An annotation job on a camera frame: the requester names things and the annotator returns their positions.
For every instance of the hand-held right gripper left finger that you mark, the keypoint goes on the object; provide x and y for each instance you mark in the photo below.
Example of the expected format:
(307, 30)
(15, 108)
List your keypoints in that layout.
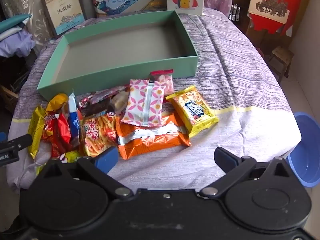
(108, 159)

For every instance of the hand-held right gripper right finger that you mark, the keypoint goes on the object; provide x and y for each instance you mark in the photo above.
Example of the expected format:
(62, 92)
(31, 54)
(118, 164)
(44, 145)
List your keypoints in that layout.
(223, 158)

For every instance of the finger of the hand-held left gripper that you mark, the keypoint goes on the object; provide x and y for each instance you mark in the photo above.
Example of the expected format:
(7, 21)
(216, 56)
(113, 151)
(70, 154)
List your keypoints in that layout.
(21, 141)

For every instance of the yellow wavy-line snack packet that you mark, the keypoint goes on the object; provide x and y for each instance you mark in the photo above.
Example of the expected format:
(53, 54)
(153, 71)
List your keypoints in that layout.
(36, 130)

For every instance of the fries-print snack packet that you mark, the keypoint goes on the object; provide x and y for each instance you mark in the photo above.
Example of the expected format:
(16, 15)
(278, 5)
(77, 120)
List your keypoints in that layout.
(97, 135)

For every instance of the small yellow snack packet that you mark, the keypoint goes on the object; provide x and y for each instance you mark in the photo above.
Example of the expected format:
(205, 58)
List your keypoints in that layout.
(71, 156)

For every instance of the red yellow snack packet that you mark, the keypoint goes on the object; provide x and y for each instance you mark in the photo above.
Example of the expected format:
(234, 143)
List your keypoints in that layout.
(60, 130)

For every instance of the blue white snack packet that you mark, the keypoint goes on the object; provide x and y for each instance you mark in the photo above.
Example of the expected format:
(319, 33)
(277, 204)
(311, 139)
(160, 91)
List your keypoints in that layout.
(74, 120)

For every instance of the yellow blue-label snack packet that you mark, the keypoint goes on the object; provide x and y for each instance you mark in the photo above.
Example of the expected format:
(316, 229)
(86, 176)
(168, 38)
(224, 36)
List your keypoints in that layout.
(195, 112)

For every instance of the small red white candy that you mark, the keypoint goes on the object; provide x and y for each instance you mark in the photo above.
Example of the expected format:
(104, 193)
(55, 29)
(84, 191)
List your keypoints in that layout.
(85, 102)

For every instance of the pink patterned snack packet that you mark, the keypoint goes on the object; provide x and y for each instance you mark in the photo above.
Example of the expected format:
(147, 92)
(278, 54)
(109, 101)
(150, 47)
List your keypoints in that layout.
(142, 102)

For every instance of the clear pink candy packet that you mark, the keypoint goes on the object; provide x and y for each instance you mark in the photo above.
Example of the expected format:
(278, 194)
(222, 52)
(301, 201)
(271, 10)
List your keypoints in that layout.
(166, 82)

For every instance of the green cardboard box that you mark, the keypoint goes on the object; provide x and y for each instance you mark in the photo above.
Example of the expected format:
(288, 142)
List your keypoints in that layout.
(125, 45)

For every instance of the orange gold snack packet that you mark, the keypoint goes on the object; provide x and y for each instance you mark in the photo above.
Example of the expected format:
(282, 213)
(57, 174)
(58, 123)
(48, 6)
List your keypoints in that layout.
(56, 101)

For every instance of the brown chocolate packet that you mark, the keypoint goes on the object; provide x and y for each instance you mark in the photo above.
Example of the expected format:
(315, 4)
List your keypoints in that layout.
(100, 106)

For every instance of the clear nougat packet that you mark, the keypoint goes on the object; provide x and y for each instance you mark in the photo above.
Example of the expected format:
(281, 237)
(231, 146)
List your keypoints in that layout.
(120, 102)

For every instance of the purple striped bed sheet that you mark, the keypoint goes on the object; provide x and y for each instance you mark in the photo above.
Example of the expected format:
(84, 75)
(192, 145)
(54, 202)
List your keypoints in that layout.
(237, 80)

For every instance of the blue plastic basin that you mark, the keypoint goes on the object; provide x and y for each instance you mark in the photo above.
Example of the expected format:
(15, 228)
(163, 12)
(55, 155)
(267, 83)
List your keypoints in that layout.
(307, 155)

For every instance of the white cloth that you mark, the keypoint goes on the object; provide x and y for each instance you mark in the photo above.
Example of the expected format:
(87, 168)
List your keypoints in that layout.
(8, 33)

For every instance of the wooden stool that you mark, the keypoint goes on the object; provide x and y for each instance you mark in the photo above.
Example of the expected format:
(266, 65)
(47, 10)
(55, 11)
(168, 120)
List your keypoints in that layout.
(282, 53)

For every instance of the brown framed pastry box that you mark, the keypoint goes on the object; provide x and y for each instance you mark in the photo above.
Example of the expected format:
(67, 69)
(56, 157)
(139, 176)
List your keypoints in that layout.
(66, 12)

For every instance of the beige patterned curtain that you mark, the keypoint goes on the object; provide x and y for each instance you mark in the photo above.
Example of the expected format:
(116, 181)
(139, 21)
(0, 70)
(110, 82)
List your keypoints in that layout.
(30, 0)

